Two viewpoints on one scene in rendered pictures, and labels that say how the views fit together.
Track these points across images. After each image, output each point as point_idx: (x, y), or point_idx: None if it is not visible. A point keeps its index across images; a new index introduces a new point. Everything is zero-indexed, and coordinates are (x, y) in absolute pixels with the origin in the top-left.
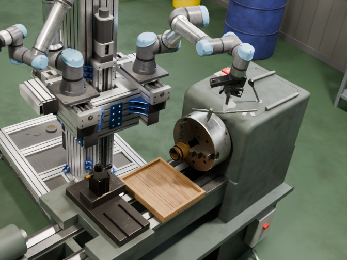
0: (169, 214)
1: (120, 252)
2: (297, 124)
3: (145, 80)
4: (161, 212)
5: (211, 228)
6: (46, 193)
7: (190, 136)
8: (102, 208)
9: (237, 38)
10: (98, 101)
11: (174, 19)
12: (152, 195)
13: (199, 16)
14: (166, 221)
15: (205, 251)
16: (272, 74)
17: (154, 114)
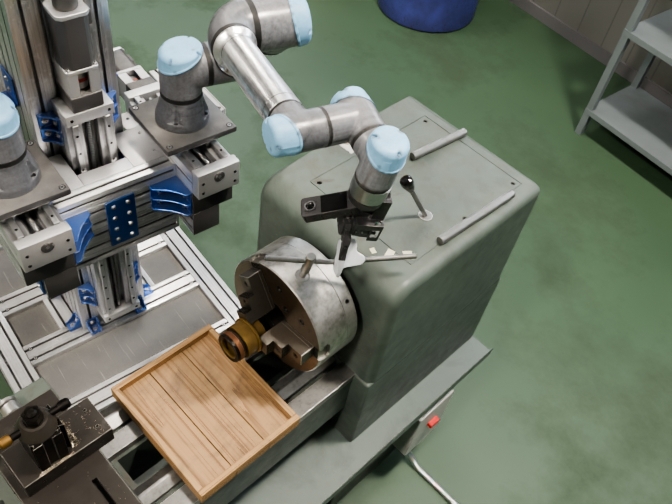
0: (214, 486)
1: None
2: (506, 248)
3: (181, 147)
4: (196, 481)
5: (320, 455)
6: None
7: (266, 304)
8: (54, 492)
9: (368, 108)
10: (75, 197)
11: (218, 38)
12: (183, 430)
13: (286, 24)
14: (208, 497)
15: None
16: (460, 137)
17: (208, 211)
